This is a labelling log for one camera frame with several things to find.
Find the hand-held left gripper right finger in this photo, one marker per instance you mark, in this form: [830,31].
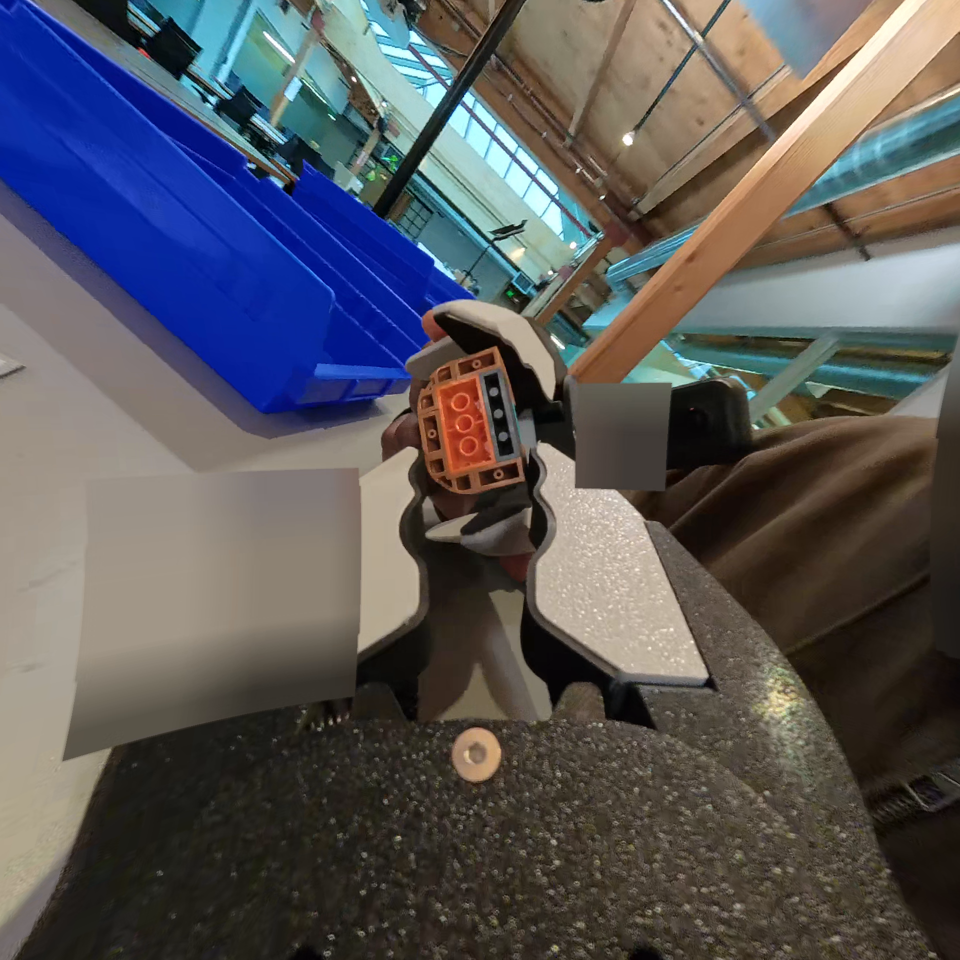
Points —
[607,592]

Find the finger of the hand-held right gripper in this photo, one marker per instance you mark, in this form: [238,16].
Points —
[499,534]
[517,334]

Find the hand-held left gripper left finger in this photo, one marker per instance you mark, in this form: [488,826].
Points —
[390,570]

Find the small brown blue brick assembly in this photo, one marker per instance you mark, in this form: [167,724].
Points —
[465,427]

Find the blue plastic bin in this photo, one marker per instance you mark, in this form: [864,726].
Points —
[360,225]
[150,225]
[450,289]

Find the grey desk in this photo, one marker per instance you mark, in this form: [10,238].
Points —
[45,420]

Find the person's right hand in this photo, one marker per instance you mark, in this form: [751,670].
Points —
[397,450]

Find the black light stand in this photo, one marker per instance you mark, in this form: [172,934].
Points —
[502,232]

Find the black tripod stand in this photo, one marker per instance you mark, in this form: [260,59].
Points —
[450,105]

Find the wooden beam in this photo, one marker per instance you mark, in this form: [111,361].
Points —
[765,187]

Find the brown wooden table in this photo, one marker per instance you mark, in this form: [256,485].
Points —
[240,127]

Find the group of black office chairs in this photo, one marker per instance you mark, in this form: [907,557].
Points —
[240,105]

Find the wooden post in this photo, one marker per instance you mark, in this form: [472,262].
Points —
[574,277]

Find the silver air duct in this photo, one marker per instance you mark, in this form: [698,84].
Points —
[885,157]

